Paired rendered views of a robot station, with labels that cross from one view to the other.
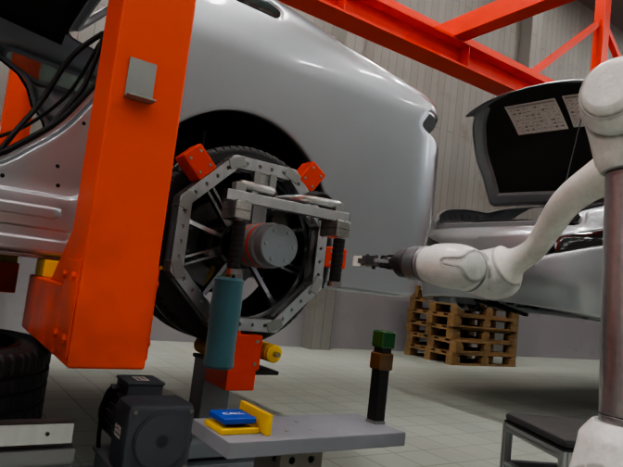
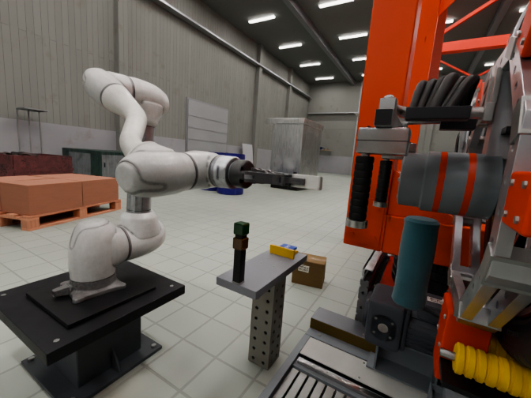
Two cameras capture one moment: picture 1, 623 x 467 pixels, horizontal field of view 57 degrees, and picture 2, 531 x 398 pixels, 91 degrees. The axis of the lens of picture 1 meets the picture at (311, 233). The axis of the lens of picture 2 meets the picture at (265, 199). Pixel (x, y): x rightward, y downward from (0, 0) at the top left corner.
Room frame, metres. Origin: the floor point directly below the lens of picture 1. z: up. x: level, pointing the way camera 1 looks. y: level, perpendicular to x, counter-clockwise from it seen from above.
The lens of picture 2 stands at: (2.13, -0.50, 0.88)
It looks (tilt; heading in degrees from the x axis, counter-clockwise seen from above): 9 degrees down; 154
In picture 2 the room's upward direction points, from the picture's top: 4 degrees clockwise
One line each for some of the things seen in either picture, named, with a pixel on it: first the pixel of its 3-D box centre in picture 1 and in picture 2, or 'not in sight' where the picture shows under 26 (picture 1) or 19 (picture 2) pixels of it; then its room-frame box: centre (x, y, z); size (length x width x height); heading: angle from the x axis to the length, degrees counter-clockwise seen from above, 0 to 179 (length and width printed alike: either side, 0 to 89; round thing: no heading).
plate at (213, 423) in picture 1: (231, 425); not in sight; (1.14, 0.11, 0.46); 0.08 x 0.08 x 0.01; 33
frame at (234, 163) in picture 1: (251, 245); (491, 187); (1.83, 0.19, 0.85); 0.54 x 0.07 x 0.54; 123
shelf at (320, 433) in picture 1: (302, 432); (267, 267); (1.24, -0.03, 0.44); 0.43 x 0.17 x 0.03; 123
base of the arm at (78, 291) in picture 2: not in sight; (88, 281); (0.97, -0.69, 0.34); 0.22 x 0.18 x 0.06; 116
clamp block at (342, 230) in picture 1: (335, 228); (383, 140); (1.76, -0.07, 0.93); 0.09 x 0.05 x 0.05; 33
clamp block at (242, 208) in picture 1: (235, 209); (398, 151); (1.57, 0.21, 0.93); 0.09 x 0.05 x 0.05; 33
